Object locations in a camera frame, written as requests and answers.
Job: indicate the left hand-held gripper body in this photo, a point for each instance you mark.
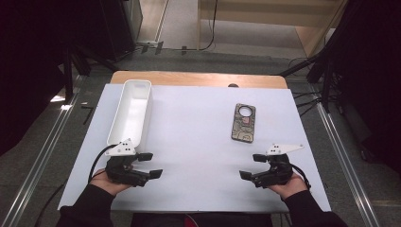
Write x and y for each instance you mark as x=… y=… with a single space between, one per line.
x=121 y=170

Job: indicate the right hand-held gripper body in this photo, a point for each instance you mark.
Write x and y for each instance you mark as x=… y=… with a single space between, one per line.
x=277 y=171

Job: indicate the grey remote-like device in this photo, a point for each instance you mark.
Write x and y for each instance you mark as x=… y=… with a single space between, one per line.
x=242 y=129

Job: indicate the long white plastic container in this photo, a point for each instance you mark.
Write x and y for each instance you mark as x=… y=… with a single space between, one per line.
x=132 y=116

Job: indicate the person's left hand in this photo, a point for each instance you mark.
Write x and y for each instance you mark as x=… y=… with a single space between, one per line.
x=105 y=185

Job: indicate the person's right hand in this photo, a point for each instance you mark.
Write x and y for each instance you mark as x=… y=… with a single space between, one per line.
x=291 y=188

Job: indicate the white table board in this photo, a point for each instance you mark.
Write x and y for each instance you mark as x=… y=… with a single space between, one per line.
x=195 y=132

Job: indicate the black hex key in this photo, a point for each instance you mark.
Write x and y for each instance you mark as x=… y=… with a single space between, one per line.
x=88 y=110

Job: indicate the small dark round object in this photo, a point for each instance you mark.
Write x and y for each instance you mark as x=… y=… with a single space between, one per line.
x=233 y=85

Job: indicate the wooden table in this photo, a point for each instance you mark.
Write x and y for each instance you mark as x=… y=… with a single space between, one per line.
x=195 y=78

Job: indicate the black metal stand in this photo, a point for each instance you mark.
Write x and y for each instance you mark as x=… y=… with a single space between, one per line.
x=67 y=75
x=326 y=78

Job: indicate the black cabinet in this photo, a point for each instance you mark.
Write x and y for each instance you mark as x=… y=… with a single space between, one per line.
x=116 y=28

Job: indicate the black curtain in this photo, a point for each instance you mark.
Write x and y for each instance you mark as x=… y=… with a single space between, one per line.
x=372 y=78
x=31 y=63

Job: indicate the aluminium floor rail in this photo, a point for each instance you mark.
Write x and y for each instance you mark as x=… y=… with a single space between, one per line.
x=346 y=164
x=41 y=160

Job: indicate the light wooden shelf frame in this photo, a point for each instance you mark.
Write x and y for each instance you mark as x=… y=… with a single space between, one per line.
x=309 y=34

